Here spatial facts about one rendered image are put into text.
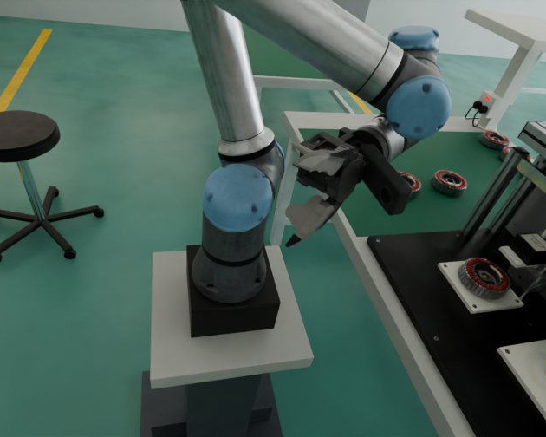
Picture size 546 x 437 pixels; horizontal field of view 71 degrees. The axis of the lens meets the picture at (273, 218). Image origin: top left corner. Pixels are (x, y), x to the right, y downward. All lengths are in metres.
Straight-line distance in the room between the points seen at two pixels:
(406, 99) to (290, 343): 0.54
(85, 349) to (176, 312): 0.91
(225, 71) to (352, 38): 0.25
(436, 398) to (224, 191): 0.58
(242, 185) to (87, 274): 1.40
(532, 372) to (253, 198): 0.68
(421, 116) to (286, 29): 0.19
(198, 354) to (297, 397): 0.87
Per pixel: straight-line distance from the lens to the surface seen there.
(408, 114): 0.51
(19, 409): 1.69
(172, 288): 0.90
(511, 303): 1.11
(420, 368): 0.91
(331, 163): 0.50
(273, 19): 0.50
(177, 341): 0.82
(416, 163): 1.55
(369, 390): 1.72
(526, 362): 1.01
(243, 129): 0.71
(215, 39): 0.67
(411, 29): 0.66
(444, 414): 0.88
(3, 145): 1.81
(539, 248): 1.07
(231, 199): 0.62
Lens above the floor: 1.45
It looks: 41 degrees down
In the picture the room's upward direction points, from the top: 11 degrees clockwise
